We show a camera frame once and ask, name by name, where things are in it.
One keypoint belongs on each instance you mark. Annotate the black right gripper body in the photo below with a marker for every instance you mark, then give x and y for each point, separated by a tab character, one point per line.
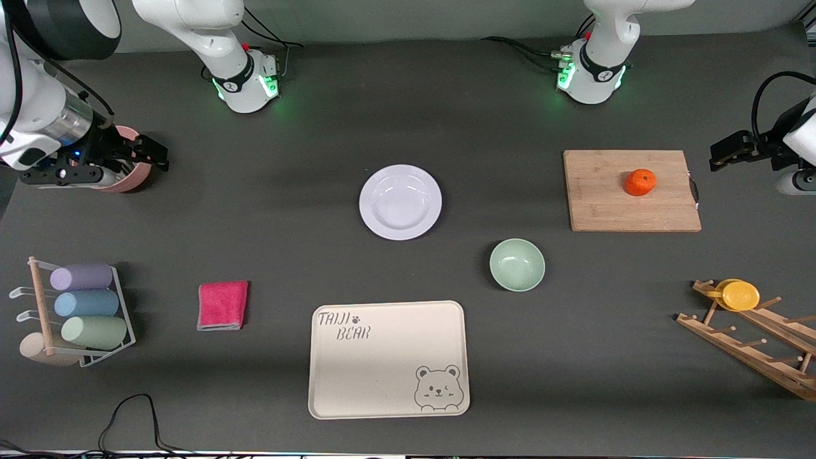
104	144

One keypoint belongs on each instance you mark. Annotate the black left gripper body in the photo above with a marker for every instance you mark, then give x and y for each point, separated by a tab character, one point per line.
767	147

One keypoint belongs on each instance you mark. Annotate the orange fruit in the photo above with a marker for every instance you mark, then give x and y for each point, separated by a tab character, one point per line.
640	182

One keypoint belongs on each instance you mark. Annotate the white round plate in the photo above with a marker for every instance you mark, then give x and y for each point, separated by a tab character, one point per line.
400	203

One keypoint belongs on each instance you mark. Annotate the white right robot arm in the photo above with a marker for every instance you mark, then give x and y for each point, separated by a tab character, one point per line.
191	25

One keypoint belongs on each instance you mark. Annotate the pink bowl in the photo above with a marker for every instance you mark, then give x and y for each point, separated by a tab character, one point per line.
131	182

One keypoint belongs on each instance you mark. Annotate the purple cup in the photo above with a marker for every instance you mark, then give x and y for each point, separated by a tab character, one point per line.
83	277

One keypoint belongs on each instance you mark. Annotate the yellow cup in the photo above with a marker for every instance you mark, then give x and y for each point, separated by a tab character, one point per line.
741	296

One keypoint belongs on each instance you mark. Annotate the wooden cutting board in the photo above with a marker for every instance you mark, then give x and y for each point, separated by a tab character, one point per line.
599	191

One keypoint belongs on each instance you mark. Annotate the blue cup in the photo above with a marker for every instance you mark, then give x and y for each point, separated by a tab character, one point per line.
86	303

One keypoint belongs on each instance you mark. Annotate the pink folded cloth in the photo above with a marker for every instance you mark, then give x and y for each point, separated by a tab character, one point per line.
223	306

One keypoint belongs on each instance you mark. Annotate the green cup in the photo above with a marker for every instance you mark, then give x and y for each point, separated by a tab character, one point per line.
95	332

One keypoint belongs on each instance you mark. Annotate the wooden peg drying rack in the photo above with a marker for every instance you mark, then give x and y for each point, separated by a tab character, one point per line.
752	354

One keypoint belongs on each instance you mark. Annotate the beige cup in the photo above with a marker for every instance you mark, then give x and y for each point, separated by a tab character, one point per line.
35	350

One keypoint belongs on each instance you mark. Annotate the light green bowl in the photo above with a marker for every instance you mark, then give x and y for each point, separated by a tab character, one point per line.
517	265

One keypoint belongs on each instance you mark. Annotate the beige bear print tray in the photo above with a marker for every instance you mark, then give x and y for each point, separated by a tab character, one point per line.
382	376

